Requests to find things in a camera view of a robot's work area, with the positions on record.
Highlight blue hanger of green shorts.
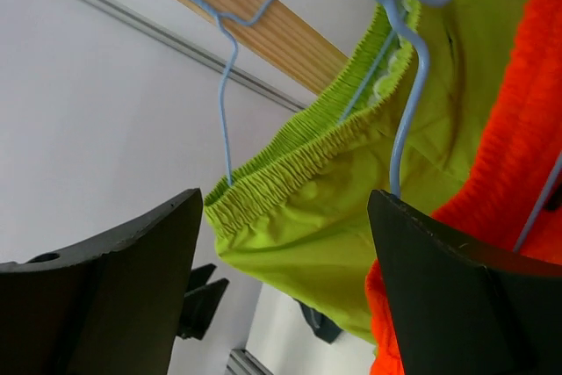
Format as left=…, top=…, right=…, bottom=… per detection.
left=187, top=0, right=396, bottom=186

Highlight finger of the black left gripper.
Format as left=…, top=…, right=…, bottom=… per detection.
left=177, top=263, right=229, bottom=340

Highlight lime green shorts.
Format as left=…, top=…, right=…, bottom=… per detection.
left=204, top=0, right=545, bottom=345

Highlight black shorts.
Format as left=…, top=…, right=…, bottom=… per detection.
left=297, top=301, right=343, bottom=344

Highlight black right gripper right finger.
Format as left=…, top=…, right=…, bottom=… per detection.
left=366, top=191, right=561, bottom=374

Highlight blue hanger of orange shorts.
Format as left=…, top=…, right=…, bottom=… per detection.
left=245, top=0, right=562, bottom=253

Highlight aluminium mounting rail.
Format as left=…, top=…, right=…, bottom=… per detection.
left=225, top=349, right=272, bottom=375

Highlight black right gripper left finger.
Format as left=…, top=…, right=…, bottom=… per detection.
left=1, top=189, right=203, bottom=374

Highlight orange shorts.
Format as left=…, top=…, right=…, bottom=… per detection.
left=364, top=0, right=562, bottom=375

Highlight wooden clothes rack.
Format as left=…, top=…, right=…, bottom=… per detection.
left=203, top=0, right=347, bottom=94

